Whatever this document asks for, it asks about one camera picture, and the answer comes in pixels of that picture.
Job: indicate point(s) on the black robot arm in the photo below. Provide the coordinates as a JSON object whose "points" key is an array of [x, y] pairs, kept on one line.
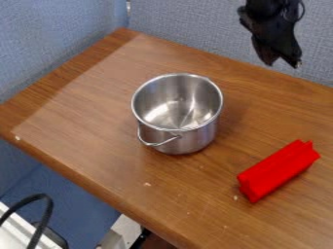
{"points": [[274, 2]]}

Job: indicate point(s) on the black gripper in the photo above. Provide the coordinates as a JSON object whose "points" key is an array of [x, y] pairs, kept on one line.
{"points": [[272, 24]]}

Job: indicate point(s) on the metal pot with handle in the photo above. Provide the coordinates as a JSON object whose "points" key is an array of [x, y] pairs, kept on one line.
{"points": [[177, 107]]}

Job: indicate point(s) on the red block object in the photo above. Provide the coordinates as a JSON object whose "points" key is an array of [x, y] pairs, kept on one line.
{"points": [[270, 173]]}

